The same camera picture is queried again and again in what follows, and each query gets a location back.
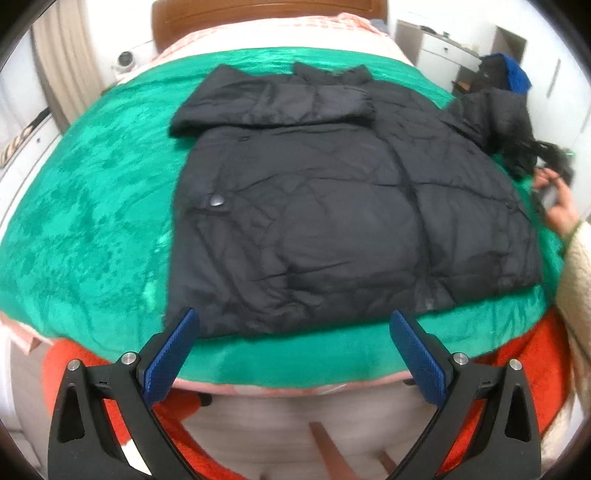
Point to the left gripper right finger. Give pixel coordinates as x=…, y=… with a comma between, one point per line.
x=506, y=443

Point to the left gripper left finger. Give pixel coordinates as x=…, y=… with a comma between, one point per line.
x=82, y=442

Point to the black puffer jacket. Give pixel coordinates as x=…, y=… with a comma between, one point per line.
x=314, y=198

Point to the cream fleece sleeve forearm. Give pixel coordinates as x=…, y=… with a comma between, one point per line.
x=573, y=294

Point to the person's right hand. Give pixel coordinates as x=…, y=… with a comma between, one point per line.
x=563, y=217

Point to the red orange fleece garment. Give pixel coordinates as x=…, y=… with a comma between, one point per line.
x=543, y=351

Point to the white side cabinet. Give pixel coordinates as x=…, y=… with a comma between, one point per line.
x=21, y=156

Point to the small round white device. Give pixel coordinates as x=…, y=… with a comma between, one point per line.
x=125, y=63

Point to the white desk with drawer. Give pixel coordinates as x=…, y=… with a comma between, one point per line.
x=439, y=59

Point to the beige curtain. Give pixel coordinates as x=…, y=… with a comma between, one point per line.
x=66, y=62

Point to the wooden bed headboard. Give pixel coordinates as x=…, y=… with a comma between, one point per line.
x=173, y=19

